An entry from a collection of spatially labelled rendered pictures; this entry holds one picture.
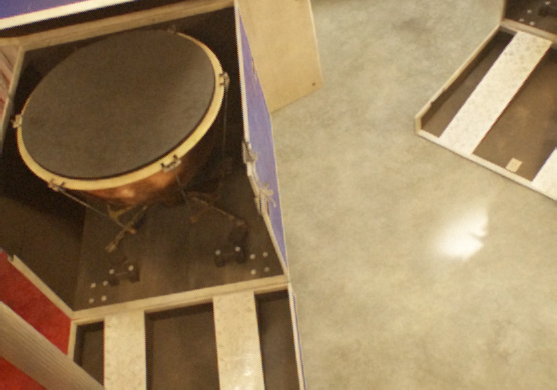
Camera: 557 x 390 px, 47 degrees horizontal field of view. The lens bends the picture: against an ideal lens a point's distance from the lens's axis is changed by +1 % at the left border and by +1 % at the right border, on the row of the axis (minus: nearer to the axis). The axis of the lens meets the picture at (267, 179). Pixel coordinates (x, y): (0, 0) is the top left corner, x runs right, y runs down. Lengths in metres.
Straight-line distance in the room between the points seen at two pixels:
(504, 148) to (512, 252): 0.59
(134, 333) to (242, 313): 0.50
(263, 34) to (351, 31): 0.91
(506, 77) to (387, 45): 0.78
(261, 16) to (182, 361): 1.72
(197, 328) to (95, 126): 1.06
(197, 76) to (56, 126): 0.59
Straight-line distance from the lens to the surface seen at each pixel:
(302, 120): 3.62
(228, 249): 2.91
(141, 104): 2.55
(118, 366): 2.96
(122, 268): 3.04
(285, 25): 3.39
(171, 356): 3.00
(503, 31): 3.85
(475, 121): 3.46
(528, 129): 3.49
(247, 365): 2.79
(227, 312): 2.85
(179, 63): 2.66
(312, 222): 3.18
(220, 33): 3.04
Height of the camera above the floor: 2.65
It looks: 51 degrees down
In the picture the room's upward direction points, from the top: 18 degrees counter-clockwise
